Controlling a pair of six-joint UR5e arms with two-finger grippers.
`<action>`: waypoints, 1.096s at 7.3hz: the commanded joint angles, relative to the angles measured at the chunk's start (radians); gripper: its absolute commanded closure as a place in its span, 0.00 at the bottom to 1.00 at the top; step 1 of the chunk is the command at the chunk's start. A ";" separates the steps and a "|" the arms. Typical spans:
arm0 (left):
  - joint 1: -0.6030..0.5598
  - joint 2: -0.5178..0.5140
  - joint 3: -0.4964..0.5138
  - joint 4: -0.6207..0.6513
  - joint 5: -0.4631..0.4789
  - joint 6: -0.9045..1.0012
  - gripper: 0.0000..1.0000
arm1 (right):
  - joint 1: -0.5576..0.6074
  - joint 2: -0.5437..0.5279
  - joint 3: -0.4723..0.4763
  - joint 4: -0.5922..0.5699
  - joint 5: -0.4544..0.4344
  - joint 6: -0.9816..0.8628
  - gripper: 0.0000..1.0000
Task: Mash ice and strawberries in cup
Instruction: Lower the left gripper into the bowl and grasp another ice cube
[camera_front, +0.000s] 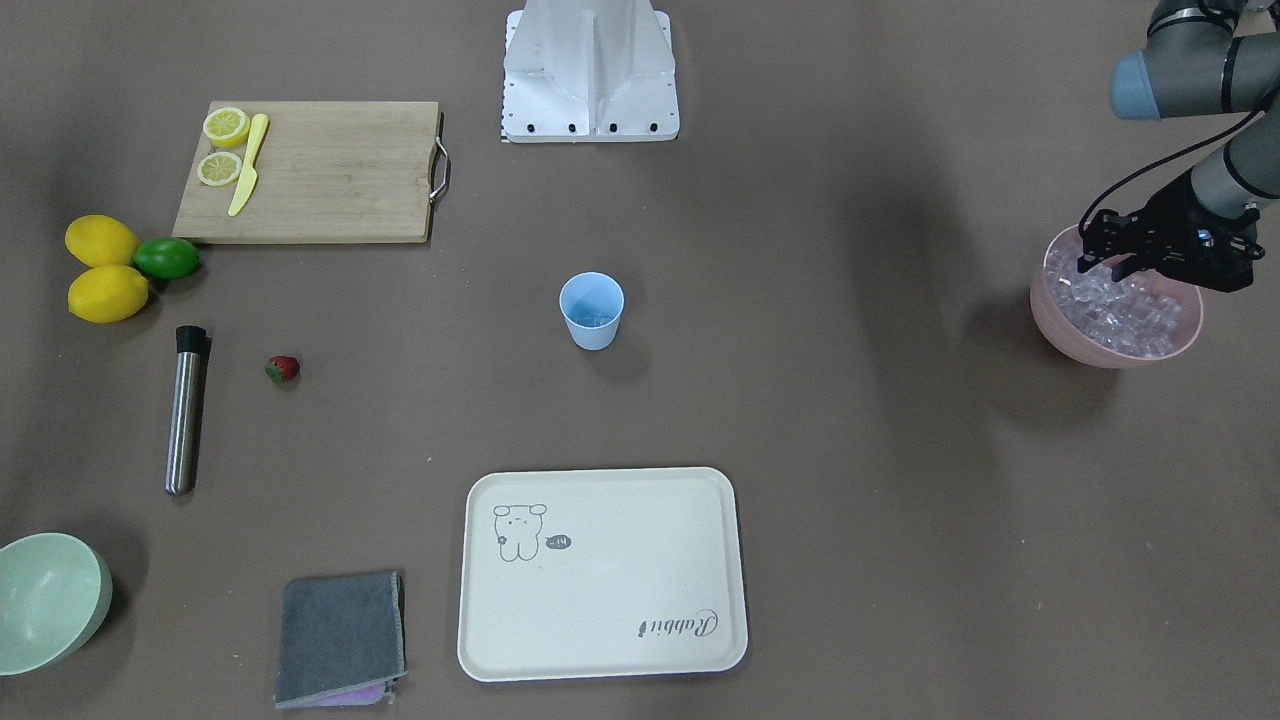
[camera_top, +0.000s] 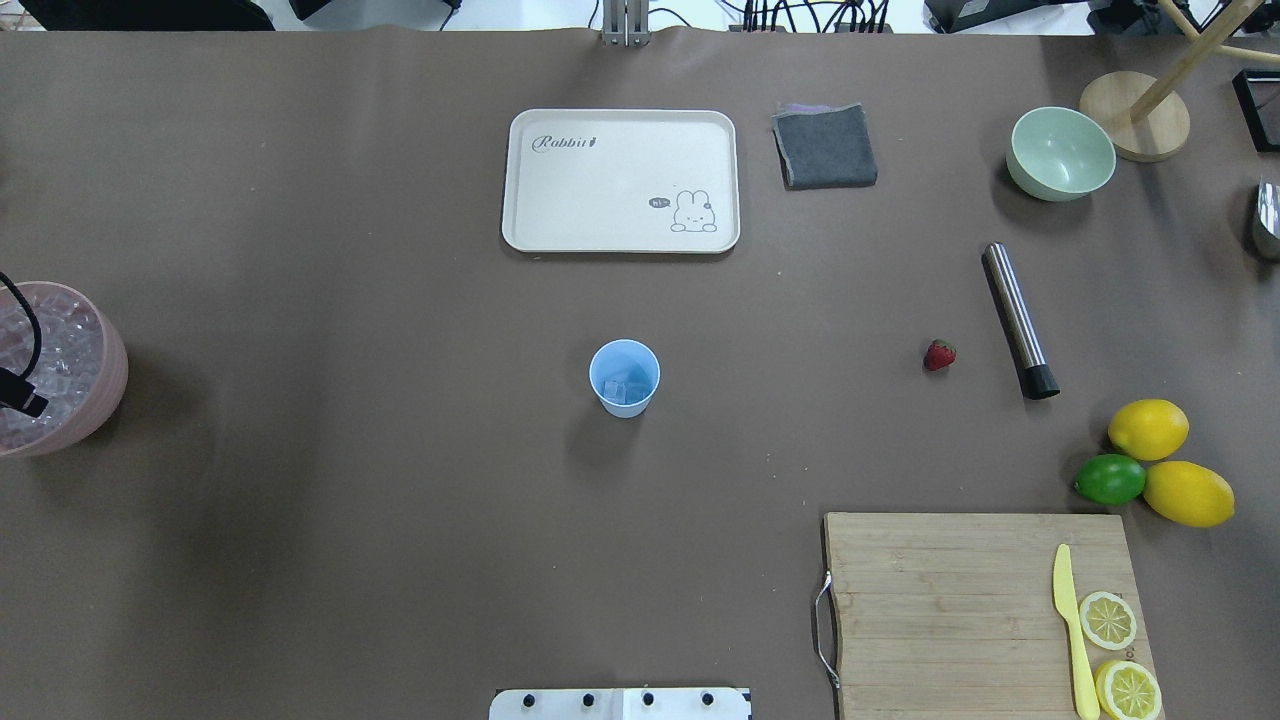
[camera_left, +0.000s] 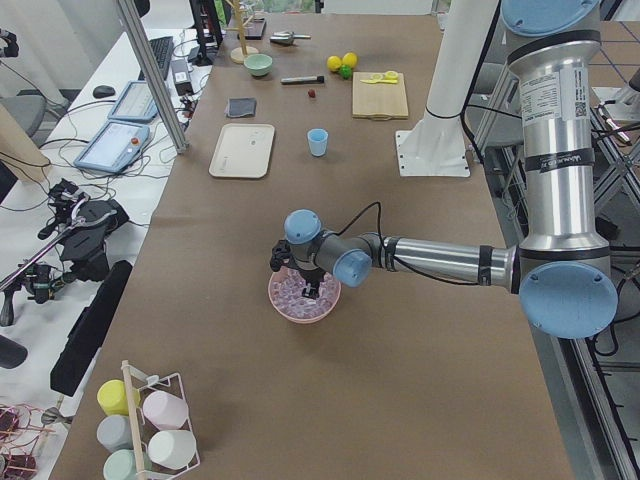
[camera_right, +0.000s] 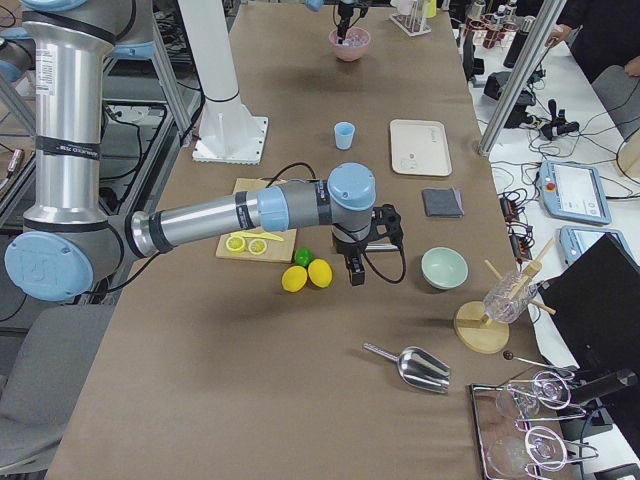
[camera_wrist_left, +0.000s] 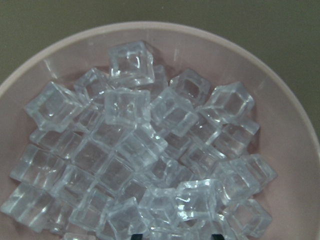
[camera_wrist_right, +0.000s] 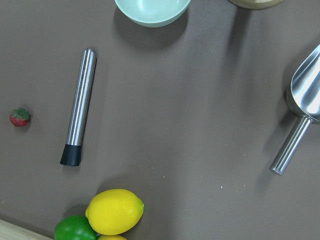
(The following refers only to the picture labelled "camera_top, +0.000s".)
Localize light blue cup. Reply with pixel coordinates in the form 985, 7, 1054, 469
588, 340, 660, 419

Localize pile of clear ice cubes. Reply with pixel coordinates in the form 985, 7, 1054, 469
1, 288, 104, 450

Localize steel ice scoop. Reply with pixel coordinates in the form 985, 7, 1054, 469
1251, 179, 1280, 263

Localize cream rabbit tray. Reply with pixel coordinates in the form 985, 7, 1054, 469
500, 109, 741, 255

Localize grey folded cloth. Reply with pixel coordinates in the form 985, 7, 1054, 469
771, 102, 879, 191

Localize red strawberry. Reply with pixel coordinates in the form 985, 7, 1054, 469
922, 338, 957, 372

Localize bamboo cutting board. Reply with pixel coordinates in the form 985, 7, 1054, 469
822, 512, 1140, 719

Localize steel muddler black tip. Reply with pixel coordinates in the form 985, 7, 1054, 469
980, 242, 1060, 400

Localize mint green bowl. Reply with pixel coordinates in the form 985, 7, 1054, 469
1005, 106, 1117, 202

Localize yellow plastic knife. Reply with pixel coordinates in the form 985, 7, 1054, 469
1051, 544, 1101, 719

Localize green lime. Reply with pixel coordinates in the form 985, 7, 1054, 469
1071, 454, 1148, 506

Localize yellow lemon upper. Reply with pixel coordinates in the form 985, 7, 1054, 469
1107, 398, 1190, 462

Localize yellow lemon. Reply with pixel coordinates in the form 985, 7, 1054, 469
1107, 398, 1190, 462
1143, 460, 1235, 528

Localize lemon slice upper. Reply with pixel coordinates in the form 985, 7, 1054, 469
1078, 591, 1138, 651

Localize lemon slice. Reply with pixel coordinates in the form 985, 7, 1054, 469
1094, 660, 1164, 719
1078, 591, 1138, 651

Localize wooden mug tree stand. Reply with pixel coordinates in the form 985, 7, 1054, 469
1079, 1, 1277, 163

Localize pink bowl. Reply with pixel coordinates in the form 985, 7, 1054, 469
1, 281, 129, 457

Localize yellow lemon lower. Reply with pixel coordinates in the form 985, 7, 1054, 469
1143, 460, 1235, 528

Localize lemon slice lower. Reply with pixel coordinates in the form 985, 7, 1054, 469
1094, 660, 1164, 719

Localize aluminium frame post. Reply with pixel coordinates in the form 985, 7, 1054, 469
600, 0, 652, 47

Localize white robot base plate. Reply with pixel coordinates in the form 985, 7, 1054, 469
488, 687, 754, 719

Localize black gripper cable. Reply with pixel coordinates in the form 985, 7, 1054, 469
0, 272, 50, 419

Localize black frame tray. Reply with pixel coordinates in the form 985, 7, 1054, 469
1231, 69, 1279, 152

